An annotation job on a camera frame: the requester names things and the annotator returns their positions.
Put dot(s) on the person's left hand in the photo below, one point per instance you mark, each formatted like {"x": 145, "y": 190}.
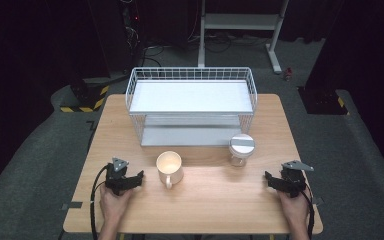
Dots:
{"x": 113, "y": 206}

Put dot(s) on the cream ceramic mug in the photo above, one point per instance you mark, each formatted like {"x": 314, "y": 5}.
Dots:
{"x": 173, "y": 175}

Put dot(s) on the black yellow striped stand base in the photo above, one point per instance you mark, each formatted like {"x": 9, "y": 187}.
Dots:
{"x": 326, "y": 101}
{"x": 86, "y": 96}

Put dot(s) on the glass jar with white lid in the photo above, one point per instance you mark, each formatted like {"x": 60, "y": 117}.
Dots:
{"x": 242, "y": 145}

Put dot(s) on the white metal stand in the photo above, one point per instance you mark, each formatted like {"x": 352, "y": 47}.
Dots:
{"x": 240, "y": 21}

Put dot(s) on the dark equipment tower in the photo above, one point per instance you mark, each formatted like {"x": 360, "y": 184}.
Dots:
{"x": 120, "y": 33}

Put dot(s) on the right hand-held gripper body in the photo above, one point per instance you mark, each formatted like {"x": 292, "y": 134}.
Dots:
{"x": 293, "y": 183}

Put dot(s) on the small red object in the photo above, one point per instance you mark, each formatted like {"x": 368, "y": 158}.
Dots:
{"x": 288, "y": 74}

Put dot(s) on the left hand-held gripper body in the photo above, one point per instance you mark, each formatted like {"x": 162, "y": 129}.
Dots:
{"x": 115, "y": 180}

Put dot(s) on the person's right hand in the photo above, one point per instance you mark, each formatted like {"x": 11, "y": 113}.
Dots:
{"x": 293, "y": 210}

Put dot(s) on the grey tape strip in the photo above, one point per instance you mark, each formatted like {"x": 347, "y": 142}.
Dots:
{"x": 72, "y": 205}
{"x": 318, "y": 201}

